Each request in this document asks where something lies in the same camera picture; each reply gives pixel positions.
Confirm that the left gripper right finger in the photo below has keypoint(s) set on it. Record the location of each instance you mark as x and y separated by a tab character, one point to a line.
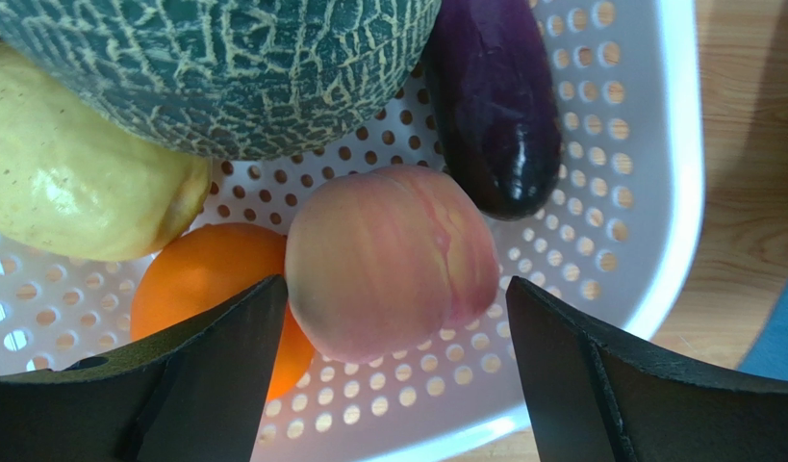
594	392

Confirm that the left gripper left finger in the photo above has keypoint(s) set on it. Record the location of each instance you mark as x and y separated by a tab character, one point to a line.
193	392

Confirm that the orange toy orange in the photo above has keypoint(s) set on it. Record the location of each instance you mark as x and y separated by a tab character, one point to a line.
202	269

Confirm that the pink toy peach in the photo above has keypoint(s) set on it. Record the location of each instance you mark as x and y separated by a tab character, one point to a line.
381	261

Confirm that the white perforated plastic basket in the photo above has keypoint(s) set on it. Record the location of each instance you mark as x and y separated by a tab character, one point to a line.
616	240

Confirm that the plaid blue beige pillow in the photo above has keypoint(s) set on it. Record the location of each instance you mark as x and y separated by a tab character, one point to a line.
768	355

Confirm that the pale yellow toy pear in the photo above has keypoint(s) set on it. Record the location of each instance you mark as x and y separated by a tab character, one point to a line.
74	184

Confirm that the netted green toy melon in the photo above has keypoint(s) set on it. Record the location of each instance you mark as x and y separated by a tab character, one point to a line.
239	80

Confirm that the purple toy eggplant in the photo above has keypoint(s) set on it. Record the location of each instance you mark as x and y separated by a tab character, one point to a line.
486	69

